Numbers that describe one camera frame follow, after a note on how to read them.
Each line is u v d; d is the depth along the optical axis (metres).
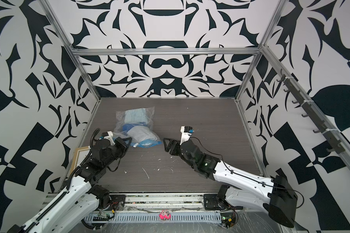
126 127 0.90
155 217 0.71
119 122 1.02
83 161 0.59
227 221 0.71
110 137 0.71
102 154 0.57
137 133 0.84
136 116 1.03
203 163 0.55
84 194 0.53
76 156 0.89
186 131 0.66
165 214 0.70
